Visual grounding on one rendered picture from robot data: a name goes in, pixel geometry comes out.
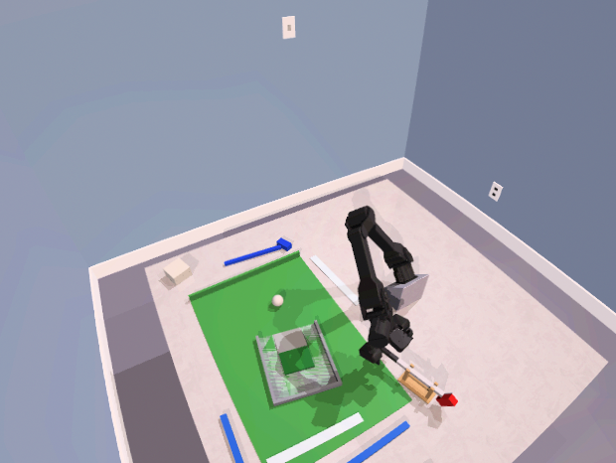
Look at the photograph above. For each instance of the cream cube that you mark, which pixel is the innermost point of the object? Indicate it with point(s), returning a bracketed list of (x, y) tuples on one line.
[(177, 271)]

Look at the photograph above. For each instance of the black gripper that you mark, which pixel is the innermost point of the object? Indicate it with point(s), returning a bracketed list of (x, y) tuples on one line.
[(373, 354)]

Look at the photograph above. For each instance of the white flat strip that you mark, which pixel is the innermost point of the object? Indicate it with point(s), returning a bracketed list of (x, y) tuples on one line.
[(335, 280), (316, 440)]

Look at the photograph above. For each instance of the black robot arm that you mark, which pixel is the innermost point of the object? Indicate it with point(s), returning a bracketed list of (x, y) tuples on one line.
[(361, 224)]

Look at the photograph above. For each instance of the green mat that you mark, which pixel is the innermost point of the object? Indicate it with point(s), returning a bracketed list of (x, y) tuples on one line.
[(231, 317)]

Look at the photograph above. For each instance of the white golf ball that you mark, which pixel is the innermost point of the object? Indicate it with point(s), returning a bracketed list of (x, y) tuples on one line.
[(277, 300)]

